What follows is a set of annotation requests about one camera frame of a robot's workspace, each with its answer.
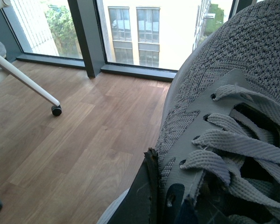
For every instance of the white chair leg with caster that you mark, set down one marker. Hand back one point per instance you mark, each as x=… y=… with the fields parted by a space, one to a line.
x=6 y=69

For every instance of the grey sneaker with laces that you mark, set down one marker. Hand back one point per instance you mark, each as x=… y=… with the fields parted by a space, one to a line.
x=219 y=144

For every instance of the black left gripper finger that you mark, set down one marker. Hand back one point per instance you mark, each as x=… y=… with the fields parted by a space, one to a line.
x=140 y=204

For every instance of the dark window frame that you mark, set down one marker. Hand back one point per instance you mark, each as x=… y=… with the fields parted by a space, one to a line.
x=139 y=38

